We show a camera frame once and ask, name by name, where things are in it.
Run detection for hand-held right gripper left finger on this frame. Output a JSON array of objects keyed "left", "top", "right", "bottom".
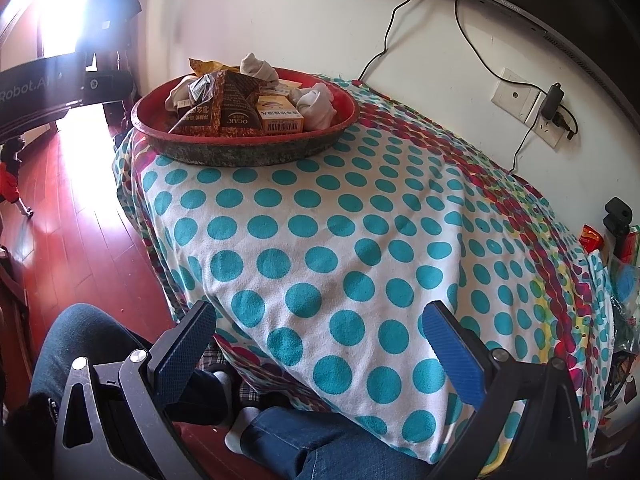
[{"left": 52, "top": 300, "right": 218, "bottom": 480}]

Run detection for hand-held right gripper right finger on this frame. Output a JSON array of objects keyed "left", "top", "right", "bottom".
[{"left": 421, "top": 300, "right": 588, "bottom": 480}]

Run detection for beige sock roll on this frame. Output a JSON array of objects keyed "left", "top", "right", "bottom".
[{"left": 166, "top": 75, "right": 199, "bottom": 112}]

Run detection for yellow snack packet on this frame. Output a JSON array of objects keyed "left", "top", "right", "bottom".
[{"left": 189, "top": 58, "right": 242, "bottom": 79}]

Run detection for brown patterned snack packet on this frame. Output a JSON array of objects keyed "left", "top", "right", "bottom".
[{"left": 169, "top": 71, "right": 266, "bottom": 137}]

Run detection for red round tray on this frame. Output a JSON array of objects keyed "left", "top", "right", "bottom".
[{"left": 131, "top": 66, "right": 358, "bottom": 167}]

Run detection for grey sock roll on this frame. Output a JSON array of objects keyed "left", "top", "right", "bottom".
[{"left": 240, "top": 52, "right": 280, "bottom": 86}]

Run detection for white sock roll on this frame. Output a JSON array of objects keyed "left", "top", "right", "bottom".
[{"left": 290, "top": 82, "right": 337, "bottom": 131}]

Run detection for plaid slipper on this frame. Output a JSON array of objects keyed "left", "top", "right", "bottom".
[{"left": 199, "top": 350, "right": 262, "bottom": 407}]

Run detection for person's left leg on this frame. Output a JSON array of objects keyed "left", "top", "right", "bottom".
[{"left": 27, "top": 304, "right": 232, "bottom": 427}]

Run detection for person's leg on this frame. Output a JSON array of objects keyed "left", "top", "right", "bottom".
[
  {"left": 27, "top": 304, "right": 232, "bottom": 427},
  {"left": 239, "top": 404, "right": 437, "bottom": 480}
]

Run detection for red and black object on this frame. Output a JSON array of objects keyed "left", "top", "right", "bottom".
[{"left": 0, "top": 137, "right": 36, "bottom": 219}]

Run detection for dark hanging clothing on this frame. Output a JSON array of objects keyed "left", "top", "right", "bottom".
[{"left": 92, "top": 0, "right": 144, "bottom": 102}]

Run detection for person's right leg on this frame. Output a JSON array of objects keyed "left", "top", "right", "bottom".
[{"left": 239, "top": 404, "right": 437, "bottom": 480}]

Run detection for polka dot blanket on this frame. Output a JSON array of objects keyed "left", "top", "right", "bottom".
[{"left": 112, "top": 77, "right": 617, "bottom": 466}]

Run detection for dark wooden furniture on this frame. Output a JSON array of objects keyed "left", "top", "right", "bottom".
[{"left": 0, "top": 245, "right": 37, "bottom": 367}]

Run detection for red snack bag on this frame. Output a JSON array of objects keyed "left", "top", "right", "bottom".
[{"left": 579, "top": 225, "right": 606, "bottom": 254}]

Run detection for clear bag with blue item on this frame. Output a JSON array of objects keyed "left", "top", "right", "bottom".
[{"left": 607, "top": 260, "right": 640, "bottom": 322}]

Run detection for green and red box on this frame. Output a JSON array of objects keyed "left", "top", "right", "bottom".
[{"left": 617, "top": 227, "right": 640, "bottom": 266}]

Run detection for black clamp holder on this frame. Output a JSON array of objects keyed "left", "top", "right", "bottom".
[{"left": 603, "top": 197, "right": 634, "bottom": 247}]

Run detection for black power adapter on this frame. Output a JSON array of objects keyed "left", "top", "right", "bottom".
[{"left": 540, "top": 83, "right": 579, "bottom": 142}]

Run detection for thin adapter cable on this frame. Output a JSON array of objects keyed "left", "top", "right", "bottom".
[{"left": 510, "top": 120, "right": 542, "bottom": 174}]

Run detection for white power wall socket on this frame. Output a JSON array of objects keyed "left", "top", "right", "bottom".
[{"left": 529, "top": 105, "right": 571, "bottom": 149}]

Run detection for white coaxial wall plate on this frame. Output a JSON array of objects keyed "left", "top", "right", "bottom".
[{"left": 491, "top": 67, "right": 542, "bottom": 122}]

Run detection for long television cable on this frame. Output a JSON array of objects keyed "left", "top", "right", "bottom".
[
  {"left": 454, "top": 0, "right": 552, "bottom": 95},
  {"left": 357, "top": 0, "right": 432, "bottom": 84}
]

